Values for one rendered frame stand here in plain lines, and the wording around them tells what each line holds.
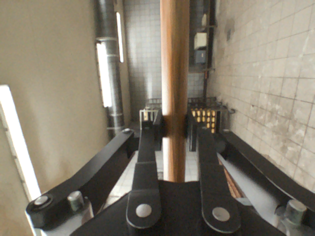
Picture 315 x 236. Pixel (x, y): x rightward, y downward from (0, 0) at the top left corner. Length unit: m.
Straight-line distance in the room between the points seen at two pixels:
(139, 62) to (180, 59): 5.11
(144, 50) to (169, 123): 5.13
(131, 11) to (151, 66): 1.72
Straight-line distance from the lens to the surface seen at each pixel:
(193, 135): 0.16
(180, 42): 0.17
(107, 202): 2.40
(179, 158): 0.20
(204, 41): 4.64
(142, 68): 5.25
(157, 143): 0.16
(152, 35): 5.33
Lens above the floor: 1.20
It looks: 5 degrees up
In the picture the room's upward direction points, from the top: 90 degrees counter-clockwise
